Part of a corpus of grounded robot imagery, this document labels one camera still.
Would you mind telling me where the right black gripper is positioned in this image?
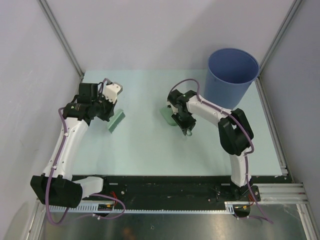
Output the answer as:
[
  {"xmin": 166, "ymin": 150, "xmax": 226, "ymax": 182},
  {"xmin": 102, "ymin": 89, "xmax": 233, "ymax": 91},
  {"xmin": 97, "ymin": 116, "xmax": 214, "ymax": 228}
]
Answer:
[{"xmin": 171, "ymin": 110, "xmax": 197, "ymax": 135}]

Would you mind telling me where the green plastic dustpan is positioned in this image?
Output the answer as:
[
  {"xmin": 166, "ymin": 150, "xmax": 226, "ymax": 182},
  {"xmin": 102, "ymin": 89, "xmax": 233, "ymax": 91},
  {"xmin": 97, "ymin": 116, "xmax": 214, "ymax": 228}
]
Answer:
[{"xmin": 158, "ymin": 104, "xmax": 194, "ymax": 137}]

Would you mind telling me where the small green hand brush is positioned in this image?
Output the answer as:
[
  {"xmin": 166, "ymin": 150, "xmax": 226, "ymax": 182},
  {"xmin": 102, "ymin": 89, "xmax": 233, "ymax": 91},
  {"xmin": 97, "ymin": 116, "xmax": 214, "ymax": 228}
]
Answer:
[{"xmin": 107, "ymin": 109, "xmax": 126, "ymax": 133}]

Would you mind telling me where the blue plastic waste bin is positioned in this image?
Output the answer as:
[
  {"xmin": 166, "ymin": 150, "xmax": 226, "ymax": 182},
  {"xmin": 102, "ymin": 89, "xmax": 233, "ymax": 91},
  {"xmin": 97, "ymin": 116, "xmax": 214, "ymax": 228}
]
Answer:
[{"xmin": 203, "ymin": 48, "xmax": 260, "ymax": 109}]

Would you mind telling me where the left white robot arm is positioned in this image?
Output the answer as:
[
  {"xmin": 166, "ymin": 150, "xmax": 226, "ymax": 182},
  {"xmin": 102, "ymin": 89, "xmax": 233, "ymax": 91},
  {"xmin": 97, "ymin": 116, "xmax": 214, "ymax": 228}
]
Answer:
[{"xmin": 30, "ymin": 78, "xmax": 123, "ymax": 208}]

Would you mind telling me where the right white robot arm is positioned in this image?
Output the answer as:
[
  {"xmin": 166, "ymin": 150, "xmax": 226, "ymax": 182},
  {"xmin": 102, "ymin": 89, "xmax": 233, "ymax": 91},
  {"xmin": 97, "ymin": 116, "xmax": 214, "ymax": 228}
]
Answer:
[{"xmin": 167, "ymin": 89, "xmax": 254, "ymax": 201}]

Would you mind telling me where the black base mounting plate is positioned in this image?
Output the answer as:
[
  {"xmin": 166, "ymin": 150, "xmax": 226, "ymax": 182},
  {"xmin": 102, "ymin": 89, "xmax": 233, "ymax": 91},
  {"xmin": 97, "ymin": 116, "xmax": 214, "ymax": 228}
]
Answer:
[{"xmin": 99, "ymin": 175, "xmax": 249, "ymax": 210}]

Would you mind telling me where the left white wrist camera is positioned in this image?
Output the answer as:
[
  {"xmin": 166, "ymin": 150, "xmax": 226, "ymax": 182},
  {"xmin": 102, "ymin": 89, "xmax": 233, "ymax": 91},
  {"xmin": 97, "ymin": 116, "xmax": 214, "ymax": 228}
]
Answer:
[{"xmin": 102, "ymin": 82, "xmax": 123, "ymax": 104}]

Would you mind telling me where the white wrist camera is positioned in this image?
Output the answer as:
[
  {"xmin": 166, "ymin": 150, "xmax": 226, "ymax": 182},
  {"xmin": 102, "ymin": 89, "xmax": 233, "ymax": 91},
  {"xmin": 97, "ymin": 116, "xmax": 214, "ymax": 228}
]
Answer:
[
  {"xmin": 166, "ymin": 101, "xmax": 173, "ymax": 108},
  {"xmin": 102, "ymin": 82, "xmax": 123, "ymax": 104}
]

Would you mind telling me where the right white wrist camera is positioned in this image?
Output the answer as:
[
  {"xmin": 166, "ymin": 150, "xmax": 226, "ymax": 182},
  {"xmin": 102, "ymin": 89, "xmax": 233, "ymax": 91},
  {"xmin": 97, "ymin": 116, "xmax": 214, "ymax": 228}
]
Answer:
[{"xmin": 166, "ymin": 101, "xmax": 173, "ymax": 108}]

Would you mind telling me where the right aluminium frame post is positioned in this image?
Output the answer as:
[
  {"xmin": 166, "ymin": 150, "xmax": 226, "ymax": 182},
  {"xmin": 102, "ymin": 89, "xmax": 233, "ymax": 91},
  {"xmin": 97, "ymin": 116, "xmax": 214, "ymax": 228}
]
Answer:
[{"xmin": 256, "ymin": 0, "xmax": 304, "ymax": 75}]

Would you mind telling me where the aluminium frame post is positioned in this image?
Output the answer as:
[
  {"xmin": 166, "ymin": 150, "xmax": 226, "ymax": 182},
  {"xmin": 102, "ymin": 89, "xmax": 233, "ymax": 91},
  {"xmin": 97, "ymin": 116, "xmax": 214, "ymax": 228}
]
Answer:
[
  {"xmin": 37, "ymin": 0, "xmax": 84, "ymax": 81},
  {"xmin": 256, "ymin": 0, "xmax": 304, "ymax": 75}
]

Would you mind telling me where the grey slotted cable duct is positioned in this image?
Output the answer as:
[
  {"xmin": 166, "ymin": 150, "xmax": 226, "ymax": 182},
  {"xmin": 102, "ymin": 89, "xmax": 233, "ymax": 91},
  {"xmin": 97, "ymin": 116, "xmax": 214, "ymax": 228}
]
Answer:
[{"xmin": 47, "ymin": 201, "xmax": 251, "ymax": 215}]

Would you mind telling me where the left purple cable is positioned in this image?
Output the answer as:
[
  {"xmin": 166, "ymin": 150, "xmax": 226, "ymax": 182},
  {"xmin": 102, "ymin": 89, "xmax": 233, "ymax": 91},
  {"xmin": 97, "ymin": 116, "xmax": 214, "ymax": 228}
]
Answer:
[{"xmin": 46, "ymin": 77, "xmax": 127, "ymax": 225}]

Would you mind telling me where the left aluminium frame post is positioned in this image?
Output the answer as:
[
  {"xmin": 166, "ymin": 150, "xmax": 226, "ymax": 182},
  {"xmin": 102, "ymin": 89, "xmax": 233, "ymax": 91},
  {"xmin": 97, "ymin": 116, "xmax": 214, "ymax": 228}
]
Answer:
[{"xmin": 37, "ymin": 0, "xmax": 84, "ymax": 81}]

